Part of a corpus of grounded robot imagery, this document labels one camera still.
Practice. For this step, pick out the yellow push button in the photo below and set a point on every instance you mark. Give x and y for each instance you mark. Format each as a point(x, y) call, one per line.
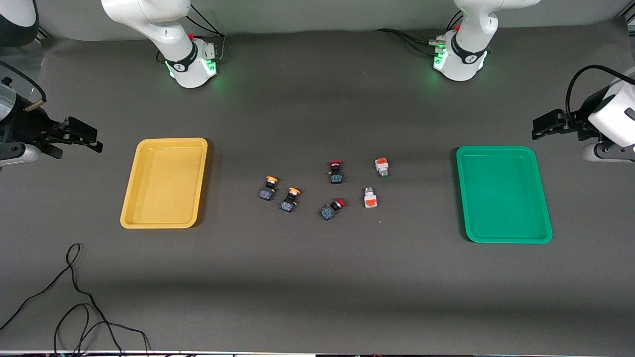
point(268, 191)
point(289, 201)

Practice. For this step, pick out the green push button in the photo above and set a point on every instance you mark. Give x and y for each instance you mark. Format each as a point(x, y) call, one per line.
point(369, 199)
point(381, 167)

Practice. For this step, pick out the red push button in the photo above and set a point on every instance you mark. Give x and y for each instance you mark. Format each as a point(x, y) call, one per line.
point(336, 174)
point(331, 210)

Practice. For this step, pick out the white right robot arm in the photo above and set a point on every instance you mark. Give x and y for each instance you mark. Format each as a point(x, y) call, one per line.
point(173, 29)

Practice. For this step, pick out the dark grey table mat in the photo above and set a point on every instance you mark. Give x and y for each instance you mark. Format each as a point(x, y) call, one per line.
point(317, 277)

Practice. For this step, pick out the green plastic tray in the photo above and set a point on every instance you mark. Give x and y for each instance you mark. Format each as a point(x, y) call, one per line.
point(503, 196)

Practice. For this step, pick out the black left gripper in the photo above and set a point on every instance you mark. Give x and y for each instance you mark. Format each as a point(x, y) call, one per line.
point(584, 117)

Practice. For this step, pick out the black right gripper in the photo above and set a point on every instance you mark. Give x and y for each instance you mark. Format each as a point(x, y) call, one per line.
point(26, 124)

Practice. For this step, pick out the aluminium frame rail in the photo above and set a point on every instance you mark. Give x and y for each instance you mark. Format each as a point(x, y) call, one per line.
point(44, 33)

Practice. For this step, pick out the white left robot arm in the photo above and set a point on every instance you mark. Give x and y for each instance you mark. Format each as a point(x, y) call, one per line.
point(461, 69)

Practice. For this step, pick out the yellow plastic tray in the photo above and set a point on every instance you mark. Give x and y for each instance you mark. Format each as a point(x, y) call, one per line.
point(166, 186)

